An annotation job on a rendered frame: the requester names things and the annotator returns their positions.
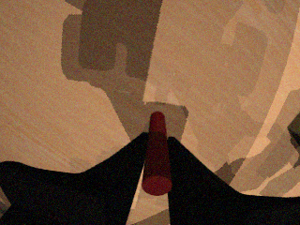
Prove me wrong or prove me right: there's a dark red peg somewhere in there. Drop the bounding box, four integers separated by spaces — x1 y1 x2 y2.
142 112 173 196

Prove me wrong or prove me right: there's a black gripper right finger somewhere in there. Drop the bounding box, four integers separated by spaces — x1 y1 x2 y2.
168 136 300 225

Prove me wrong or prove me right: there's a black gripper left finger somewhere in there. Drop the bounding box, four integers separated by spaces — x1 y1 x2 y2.
0 132 149 225

